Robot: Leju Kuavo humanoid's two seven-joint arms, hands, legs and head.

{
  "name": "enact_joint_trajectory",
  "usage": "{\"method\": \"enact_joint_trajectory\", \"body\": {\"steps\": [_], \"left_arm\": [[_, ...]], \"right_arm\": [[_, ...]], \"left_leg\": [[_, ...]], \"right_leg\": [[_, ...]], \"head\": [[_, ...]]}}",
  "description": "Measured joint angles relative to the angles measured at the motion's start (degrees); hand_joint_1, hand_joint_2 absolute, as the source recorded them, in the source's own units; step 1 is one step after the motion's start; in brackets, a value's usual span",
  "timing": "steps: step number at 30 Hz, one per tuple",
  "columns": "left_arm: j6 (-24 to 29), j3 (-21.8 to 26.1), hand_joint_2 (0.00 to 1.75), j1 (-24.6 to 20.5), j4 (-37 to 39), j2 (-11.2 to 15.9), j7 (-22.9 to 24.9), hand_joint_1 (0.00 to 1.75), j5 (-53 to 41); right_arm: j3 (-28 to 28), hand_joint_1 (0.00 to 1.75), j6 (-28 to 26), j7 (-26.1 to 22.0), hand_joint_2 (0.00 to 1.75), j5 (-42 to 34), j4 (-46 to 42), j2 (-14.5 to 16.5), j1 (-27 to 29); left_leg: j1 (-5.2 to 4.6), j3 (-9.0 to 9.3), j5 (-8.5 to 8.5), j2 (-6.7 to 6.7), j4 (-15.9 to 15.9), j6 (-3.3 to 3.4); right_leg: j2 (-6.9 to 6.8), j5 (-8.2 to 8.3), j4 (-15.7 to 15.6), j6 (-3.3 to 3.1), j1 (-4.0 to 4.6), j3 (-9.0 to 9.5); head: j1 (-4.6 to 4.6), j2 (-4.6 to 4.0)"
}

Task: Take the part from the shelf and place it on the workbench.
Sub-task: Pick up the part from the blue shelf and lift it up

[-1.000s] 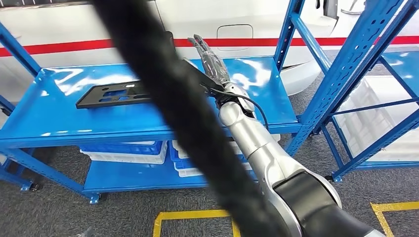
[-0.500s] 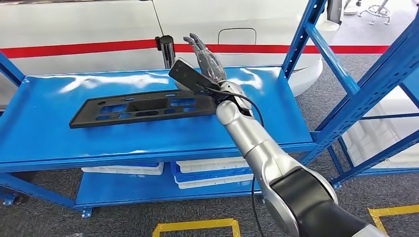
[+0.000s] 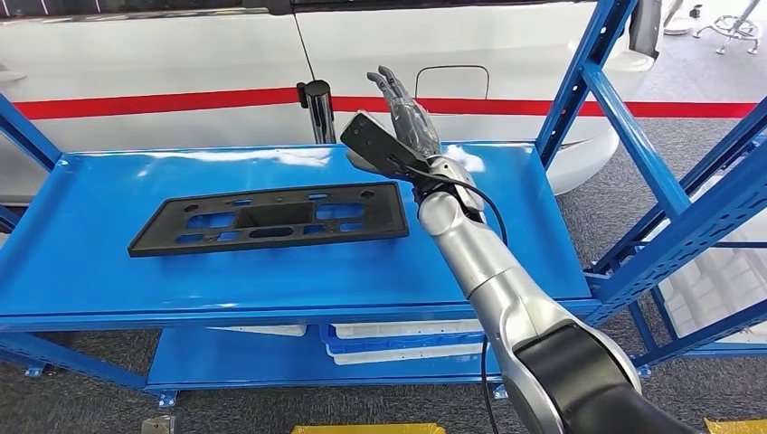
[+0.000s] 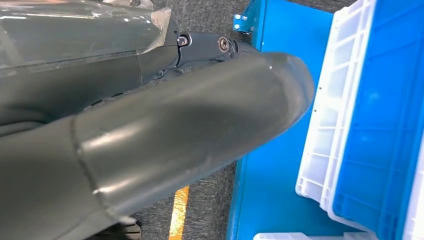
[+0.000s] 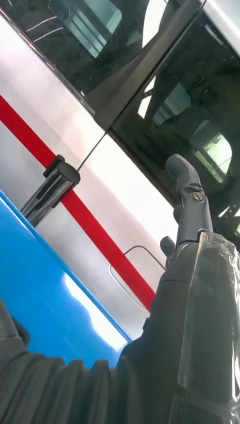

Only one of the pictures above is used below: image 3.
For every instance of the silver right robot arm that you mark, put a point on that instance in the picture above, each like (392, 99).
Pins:
(479, 257)

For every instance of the black plastic frame part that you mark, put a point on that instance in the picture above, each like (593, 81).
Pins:
(389, 215)

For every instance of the chrome black stanchion post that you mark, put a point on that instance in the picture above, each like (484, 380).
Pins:
(317, 114)

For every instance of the chrome stool base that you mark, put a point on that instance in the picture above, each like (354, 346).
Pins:
(728, 27)

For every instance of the red barrier belt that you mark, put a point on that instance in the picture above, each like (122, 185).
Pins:
(491, 106)
(150, 103)

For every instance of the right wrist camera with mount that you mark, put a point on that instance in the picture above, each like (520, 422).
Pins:
(377, 141)

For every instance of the yellow floor tape square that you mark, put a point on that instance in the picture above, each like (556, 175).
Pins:
(359, 429)
(737, 427)

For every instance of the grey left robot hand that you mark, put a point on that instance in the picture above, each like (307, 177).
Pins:
(159, 426)

